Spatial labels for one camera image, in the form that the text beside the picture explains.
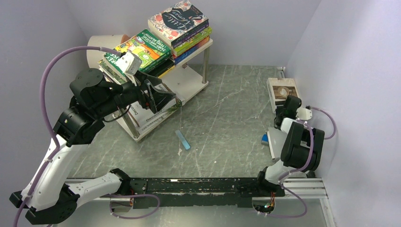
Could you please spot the dark green garden book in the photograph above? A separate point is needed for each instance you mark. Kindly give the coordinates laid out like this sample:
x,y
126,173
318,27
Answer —
x,y
110,74

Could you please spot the brown cover book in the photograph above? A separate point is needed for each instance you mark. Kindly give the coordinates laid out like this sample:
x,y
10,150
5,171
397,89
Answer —
x,y
142,116

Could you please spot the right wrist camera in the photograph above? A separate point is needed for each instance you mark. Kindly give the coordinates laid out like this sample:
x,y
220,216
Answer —
x,y
304,113

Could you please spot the blue round tape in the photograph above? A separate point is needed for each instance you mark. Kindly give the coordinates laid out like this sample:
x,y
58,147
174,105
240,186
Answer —
x,y
264,140

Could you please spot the light blue glue stick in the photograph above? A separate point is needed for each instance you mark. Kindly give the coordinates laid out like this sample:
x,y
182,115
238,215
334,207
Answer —
x,y
183,140

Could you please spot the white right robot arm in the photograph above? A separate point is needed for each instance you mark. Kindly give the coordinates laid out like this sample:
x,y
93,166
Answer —
x,y
295,145

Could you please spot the floral Little Women book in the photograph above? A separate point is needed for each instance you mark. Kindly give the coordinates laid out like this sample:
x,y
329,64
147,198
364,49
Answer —
x,y
176,22

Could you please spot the green 104-storey treehouse book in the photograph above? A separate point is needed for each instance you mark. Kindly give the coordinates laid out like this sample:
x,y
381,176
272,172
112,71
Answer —
x,y
147,46

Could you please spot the black Moon and Sixpence book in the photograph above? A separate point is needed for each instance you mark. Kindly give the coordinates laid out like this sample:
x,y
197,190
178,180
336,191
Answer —
x,y
161,68

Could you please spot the white magazine with photo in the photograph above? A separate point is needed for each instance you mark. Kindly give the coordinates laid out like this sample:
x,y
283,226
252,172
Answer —
x,y
279,89

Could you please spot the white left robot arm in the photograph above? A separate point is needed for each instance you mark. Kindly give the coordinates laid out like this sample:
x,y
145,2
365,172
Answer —
x,y
47,198

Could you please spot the white palm leaf book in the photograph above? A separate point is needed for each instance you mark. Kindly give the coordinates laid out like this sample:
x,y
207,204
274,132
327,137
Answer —
x,y
161,116

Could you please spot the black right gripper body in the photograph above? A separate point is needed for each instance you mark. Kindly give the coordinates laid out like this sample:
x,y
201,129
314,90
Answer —
x,y
279,110

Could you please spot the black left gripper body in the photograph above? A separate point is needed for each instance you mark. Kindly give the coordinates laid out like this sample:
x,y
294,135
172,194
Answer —
x,y
149,100

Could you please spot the grey laptop box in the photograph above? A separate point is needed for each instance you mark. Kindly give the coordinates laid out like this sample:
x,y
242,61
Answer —
x,y
276,140

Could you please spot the blue orange book in stack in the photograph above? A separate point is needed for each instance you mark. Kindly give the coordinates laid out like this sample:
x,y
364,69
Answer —
x,y
184,55

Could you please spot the purple treehouse book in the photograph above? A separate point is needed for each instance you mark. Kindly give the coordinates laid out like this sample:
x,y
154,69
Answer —
x,y
194,33

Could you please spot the green treehouse book in stack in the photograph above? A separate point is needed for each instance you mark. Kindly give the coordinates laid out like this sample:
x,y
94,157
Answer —
x,y
177,51

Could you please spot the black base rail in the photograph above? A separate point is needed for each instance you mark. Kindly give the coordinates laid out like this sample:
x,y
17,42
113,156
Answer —
x,y
187,192

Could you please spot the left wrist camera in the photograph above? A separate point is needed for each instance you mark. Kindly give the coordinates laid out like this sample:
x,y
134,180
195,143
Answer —
x,y
129,63

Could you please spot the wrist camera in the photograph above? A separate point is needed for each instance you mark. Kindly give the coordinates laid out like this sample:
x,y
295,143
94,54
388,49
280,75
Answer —
x,y
304,113
129,63

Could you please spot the white two-tier shelf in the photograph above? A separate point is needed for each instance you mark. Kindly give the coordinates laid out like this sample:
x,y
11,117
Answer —
x,y
181,79

